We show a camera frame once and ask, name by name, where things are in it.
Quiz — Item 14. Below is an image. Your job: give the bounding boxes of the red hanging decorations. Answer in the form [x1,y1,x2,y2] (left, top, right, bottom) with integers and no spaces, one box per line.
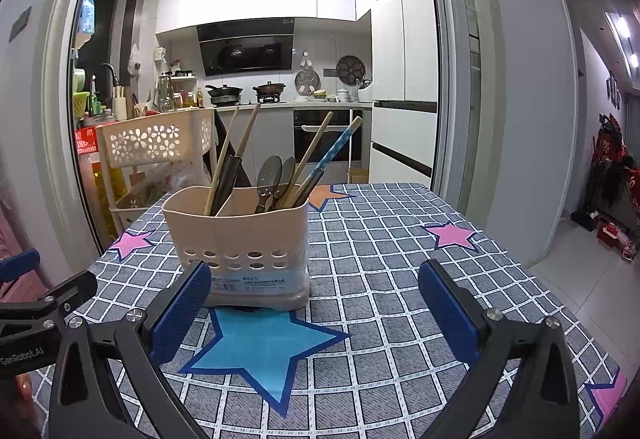
[585,114,640,220]

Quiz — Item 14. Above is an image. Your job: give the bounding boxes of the blue patterned chopstick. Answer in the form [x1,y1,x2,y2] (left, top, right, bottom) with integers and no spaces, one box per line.
[295,116,364,207]

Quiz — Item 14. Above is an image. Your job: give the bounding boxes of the dark cooking pot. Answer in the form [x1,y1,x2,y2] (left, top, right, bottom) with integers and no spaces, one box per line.
[252,80,287,102]

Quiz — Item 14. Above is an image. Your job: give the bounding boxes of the white refrigerator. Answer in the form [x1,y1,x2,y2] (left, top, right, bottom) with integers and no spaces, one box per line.
[370,0,438,192]

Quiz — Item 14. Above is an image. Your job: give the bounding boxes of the black range hood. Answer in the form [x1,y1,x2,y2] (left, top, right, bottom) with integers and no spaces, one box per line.
[196,18,295,77]

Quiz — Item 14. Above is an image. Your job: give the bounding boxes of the kitchen faucet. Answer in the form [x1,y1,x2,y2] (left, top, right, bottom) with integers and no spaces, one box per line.
[97,63,120,94]

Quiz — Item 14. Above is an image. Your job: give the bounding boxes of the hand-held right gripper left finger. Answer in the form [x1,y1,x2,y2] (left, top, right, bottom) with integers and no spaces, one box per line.
[47,261,212,439]

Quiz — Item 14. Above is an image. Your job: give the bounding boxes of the wall picture frames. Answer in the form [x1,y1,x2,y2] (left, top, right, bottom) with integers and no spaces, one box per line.
[606,71,624,110]

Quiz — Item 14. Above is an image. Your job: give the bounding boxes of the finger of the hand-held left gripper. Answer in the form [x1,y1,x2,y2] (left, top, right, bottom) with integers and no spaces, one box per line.
[0,249,41,286]
[0,270,99,322]

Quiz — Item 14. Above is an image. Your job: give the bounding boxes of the person's left hand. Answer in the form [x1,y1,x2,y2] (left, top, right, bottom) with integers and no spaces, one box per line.
[0,366,43,439]

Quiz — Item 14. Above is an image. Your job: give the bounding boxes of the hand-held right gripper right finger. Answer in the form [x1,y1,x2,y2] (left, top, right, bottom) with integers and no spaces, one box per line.
[418,260,581,439]

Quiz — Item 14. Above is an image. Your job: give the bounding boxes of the grey door frame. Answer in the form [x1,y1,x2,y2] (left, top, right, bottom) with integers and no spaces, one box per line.
[40,0,126,245]
[425,0,506,225]

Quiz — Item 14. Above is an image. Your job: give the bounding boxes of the beige plastic utensil holder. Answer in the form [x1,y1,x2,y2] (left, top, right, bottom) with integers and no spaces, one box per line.
[162,184,310,310]

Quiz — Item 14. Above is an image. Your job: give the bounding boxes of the dark round steamer tray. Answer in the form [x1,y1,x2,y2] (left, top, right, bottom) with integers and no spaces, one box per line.
[336,55,367,84]

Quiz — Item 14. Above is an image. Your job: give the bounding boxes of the cream flower-cut basket rack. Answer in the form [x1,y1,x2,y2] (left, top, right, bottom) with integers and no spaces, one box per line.
[95,108,216,240]

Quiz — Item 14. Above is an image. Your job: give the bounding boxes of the black chopstick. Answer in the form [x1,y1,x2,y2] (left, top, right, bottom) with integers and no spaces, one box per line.
[292,168,326,208]
[212,155,244,216]

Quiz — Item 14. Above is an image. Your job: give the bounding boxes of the pink plastic stool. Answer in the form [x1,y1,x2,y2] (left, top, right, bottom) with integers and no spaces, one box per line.
[0,209,21,270]

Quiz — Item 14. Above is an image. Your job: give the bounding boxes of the grey kitchen counter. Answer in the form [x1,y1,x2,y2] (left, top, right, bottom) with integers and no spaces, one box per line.
[212,100,373,184]

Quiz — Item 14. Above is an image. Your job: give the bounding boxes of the black wok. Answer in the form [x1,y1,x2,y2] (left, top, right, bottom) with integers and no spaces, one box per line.
[205,84,245,106]

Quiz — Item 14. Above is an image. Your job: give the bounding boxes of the black built-in oven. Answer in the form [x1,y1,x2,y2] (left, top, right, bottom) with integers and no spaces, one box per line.
[292,109,362,164]

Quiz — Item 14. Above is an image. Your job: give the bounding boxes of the dark wall switch panel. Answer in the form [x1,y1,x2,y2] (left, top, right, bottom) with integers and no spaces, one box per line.
[9,6,32,42]

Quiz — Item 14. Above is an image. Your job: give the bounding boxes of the red plastic crate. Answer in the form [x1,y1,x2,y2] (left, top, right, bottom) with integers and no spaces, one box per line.
[75,126,98,154]

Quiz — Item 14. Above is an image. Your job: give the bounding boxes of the grey round steamer rack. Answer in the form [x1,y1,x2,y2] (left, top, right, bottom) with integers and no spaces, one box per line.
[294,69,321,94]

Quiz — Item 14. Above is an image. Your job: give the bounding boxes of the yellow oil bottle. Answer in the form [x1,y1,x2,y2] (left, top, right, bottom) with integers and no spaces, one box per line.
[92,164,126,220]

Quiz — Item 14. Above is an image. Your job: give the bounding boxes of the grey checked star tablecloth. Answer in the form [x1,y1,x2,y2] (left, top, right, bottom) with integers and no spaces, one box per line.
[30,182,628,439]

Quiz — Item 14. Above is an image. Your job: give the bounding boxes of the white knife block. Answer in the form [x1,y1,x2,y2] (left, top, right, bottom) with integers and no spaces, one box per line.
[112,86,129,120]

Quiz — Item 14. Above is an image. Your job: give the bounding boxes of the red box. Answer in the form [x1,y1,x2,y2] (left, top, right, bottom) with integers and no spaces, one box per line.
[597,221,626,248]

